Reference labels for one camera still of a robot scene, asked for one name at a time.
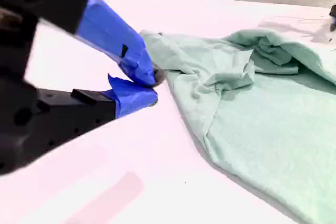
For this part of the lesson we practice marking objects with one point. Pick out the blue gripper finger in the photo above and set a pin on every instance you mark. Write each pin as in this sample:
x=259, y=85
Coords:
x=131, y=98
x=110, y=30

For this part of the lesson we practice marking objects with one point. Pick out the pale green T-shirt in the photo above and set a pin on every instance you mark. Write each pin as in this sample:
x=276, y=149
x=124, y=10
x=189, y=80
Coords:
x=249, y=129

